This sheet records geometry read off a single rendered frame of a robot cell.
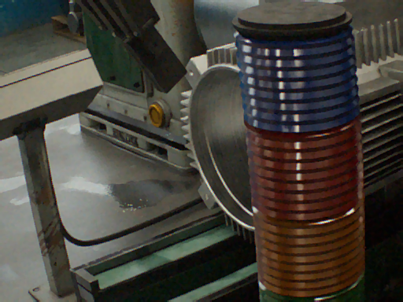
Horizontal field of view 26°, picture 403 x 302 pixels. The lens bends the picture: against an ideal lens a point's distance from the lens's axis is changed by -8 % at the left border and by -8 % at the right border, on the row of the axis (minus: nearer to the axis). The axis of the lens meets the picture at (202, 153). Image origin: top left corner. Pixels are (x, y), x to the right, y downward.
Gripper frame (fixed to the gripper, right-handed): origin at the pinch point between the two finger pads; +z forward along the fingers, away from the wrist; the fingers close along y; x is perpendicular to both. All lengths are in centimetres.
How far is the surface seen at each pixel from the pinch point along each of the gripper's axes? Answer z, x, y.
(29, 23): 204, -140, 544
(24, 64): 181, -93, 441
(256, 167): -11.8, 12.6, -35.5
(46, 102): 2.6, 7.1, 15.0
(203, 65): 4.2, -3.1, -0.8
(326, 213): -9.1, 12.3, -38.7
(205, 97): 7.9, -1.9, 0.7
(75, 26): 22, -17, 68
